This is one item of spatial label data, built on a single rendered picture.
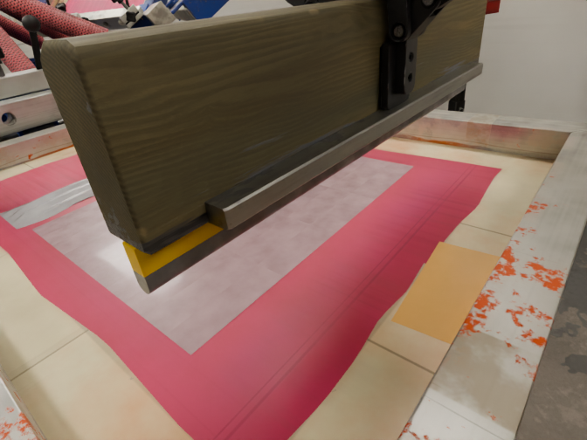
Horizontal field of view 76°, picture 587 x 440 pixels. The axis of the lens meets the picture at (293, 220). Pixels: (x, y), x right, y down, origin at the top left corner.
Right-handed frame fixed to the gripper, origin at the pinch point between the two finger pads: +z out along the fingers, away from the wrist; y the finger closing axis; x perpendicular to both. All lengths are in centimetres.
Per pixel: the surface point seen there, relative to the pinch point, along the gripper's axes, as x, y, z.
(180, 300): -13.8, -9.0, 14.7
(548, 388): 78, 19, 109
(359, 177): 11.7, -8.1, 14.5
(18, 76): -1, -73, 3
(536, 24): 200, -27, 19
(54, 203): -12.6, -37.3, 14.3
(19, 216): -16.4, -38.1, 14.4
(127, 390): -20.6, -5.0, 14.8
